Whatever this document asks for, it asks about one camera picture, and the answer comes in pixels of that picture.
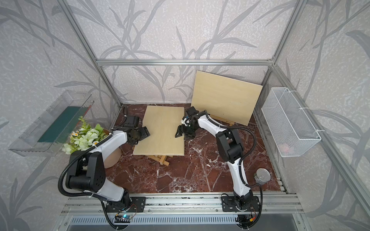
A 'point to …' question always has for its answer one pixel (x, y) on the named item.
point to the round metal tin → (261, 176)
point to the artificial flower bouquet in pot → (86, 137)
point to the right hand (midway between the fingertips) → (178, 136)
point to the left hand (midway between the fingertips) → (145, 135)
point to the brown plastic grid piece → (251, 126)
